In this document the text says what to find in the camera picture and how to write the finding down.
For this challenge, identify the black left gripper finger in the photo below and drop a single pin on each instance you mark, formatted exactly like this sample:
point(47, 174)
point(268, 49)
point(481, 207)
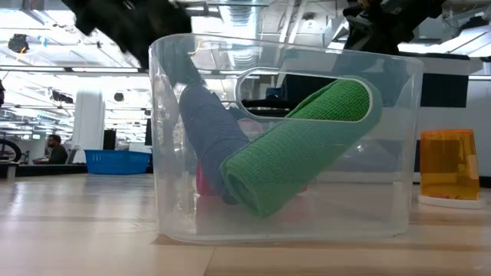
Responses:
point(182, 65)

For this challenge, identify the blue bandage roll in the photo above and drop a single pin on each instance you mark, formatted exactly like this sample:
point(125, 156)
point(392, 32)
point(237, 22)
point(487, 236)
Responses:
point(211, 130)

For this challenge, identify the red bandage roll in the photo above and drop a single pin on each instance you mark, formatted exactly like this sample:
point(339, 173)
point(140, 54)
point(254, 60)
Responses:
point(202, 180)

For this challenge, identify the green bandage roll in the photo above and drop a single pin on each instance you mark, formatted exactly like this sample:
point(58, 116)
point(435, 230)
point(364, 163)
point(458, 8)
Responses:
point(287, 161)

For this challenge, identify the orange pill bottle white cap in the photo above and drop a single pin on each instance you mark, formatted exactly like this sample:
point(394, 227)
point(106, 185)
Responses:
point(447, 165)

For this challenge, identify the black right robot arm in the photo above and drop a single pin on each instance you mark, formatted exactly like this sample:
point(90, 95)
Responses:
point(422, 15)

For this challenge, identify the small blue plastic basket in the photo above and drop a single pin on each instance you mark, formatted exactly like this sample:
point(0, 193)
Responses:
point(115, 163)

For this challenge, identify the clear plastic bin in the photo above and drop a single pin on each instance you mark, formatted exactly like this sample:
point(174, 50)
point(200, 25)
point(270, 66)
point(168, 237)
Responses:
point(345, 207)

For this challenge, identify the white pillar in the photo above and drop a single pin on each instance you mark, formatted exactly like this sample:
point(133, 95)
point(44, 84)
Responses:
point(88, 122)

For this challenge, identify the person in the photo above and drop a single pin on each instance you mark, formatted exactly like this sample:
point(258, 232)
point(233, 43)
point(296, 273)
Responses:
point(57, 153)

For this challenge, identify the bicycle wheel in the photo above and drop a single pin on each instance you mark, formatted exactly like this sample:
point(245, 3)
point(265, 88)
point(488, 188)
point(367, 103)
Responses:
point(15, 145)

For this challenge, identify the dark office desk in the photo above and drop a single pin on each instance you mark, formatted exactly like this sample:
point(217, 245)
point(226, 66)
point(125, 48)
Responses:
point(46, 170)

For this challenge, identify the black wall screen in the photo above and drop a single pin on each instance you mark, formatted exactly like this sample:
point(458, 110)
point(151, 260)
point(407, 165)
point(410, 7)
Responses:
point(445, 90)

